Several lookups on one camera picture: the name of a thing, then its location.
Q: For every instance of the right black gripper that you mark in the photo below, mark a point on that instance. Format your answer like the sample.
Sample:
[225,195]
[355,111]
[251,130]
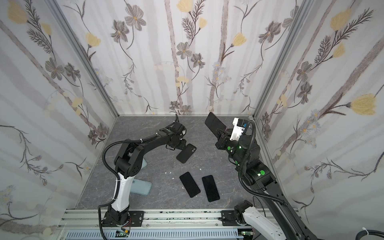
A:
[225,133]

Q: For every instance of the translucent green case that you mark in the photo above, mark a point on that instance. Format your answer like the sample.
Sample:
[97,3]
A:
[144,164]
[141,187]

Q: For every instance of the white perforated cable duct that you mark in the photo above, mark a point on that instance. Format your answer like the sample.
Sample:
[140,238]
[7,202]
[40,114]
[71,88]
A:
[157,234]

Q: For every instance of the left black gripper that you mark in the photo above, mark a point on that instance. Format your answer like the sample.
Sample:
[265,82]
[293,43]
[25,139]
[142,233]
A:
[183,145]

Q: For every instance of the lower translucent green case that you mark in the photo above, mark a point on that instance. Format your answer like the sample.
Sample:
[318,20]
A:
[141,187]

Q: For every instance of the aluminium mounting rail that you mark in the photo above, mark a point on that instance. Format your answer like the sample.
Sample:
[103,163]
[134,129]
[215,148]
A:
[153,219]

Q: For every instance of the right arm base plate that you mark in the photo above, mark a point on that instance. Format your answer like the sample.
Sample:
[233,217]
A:
[230,218]

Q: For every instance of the black phone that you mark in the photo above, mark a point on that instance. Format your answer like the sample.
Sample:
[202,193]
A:
[215,125]
[210,188]
[190,184]

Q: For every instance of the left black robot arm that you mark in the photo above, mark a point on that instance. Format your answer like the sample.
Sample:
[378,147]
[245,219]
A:
[128,163]

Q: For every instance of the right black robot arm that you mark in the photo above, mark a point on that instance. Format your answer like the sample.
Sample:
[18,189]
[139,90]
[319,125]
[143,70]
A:
[258,180]

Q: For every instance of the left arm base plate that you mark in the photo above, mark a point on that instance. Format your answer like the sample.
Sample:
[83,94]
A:
[130,219]

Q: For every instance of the black phone case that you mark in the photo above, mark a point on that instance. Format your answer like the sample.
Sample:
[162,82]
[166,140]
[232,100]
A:
[186,153]

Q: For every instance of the upper translucent green case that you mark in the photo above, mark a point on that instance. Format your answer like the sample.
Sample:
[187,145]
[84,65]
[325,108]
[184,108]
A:
[144,164]

